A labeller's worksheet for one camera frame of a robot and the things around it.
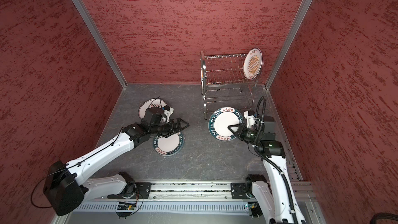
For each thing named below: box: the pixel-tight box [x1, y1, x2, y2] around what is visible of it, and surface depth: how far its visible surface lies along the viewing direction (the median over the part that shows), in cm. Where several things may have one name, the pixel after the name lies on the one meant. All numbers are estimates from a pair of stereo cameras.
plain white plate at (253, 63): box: [243, 47, 263, 80], surface depth 87 cm
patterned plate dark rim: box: [152, 131, 185, 157], surface depth 89 cm
